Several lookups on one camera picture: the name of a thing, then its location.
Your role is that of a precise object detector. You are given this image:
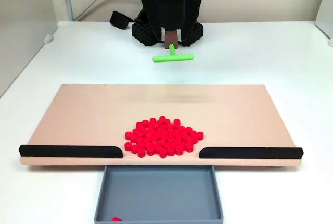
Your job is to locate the green T pusher tool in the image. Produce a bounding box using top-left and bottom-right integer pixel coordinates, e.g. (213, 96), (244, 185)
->
(152, 30), (195, 64)

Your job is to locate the grey tray container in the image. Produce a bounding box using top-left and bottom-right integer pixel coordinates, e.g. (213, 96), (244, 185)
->
(94, 165), (224, 224)

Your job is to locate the beige board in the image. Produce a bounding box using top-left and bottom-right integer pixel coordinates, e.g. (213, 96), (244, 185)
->
(20, 84), (304, 167)

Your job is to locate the black strap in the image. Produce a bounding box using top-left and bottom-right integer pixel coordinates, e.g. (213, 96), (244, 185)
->
(109, 10), (136, 30)

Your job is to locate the black edge rail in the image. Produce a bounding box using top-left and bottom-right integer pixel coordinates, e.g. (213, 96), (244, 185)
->
(199, 146), (304, 160)
(18, 144), (123, 159)

